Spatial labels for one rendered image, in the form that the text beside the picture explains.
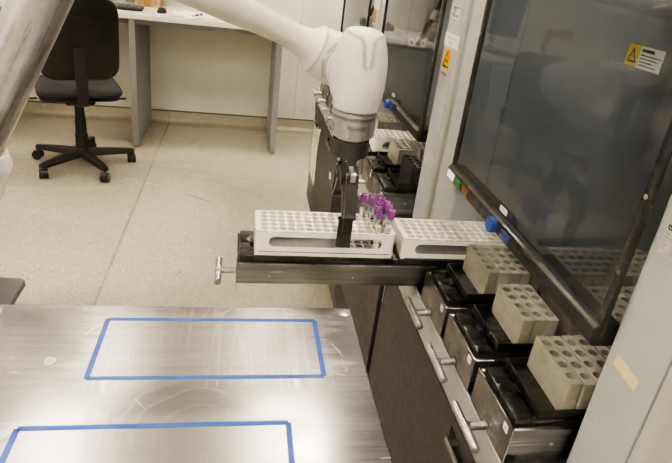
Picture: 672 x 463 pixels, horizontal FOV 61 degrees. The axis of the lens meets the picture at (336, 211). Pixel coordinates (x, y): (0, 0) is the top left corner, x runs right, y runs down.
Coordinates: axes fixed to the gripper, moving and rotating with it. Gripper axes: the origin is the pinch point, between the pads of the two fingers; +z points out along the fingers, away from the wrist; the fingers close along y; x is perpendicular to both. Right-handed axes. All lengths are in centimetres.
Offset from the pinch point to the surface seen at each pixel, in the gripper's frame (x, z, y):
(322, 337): -7.5, 4.4, 32.9
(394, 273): 11.9, 7.6, 6.9
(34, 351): -51, 4, 36
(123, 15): -95, -2, -280
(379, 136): 24, 0, -68
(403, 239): 13.3, 0.4, 4.6
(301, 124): 31, 81, -350
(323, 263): -3.7, 6.2, 5.8
